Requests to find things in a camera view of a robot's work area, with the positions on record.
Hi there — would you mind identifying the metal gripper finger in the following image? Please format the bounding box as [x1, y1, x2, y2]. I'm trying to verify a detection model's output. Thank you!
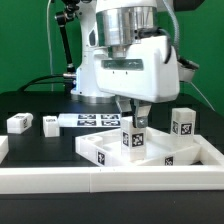
[133, 100, 151, 128]
[115, 96, 132, 117]

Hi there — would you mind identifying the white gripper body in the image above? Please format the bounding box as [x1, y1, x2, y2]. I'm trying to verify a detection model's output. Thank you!
[94, 36, 180, 103]

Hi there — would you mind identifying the white square table top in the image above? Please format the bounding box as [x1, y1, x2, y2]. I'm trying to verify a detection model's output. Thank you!
[76, 128, 224, 167]

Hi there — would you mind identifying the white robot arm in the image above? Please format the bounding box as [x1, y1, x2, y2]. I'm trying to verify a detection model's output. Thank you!
[72, 0, 204, 128]

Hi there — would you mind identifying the white sheet with tags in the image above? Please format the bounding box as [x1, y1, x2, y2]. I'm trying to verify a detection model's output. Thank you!
[58, 113, 120, 128]

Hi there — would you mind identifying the white U-shaped fence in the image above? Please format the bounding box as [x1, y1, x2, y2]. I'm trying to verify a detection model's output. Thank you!
[0, 141, 224, 194]

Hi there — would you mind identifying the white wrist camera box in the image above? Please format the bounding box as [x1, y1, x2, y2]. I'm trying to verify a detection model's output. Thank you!
[178, 57, 199, 83]

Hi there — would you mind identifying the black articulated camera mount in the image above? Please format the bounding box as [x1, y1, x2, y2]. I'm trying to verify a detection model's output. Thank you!
[55, 0, 80, 93]

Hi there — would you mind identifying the black cable bundle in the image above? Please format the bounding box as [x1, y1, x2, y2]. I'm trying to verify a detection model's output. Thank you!
[18, 74, 68, 92]

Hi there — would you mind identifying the thin white cable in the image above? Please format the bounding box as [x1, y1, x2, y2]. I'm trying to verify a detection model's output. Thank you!
[46, 0, 55, 92]

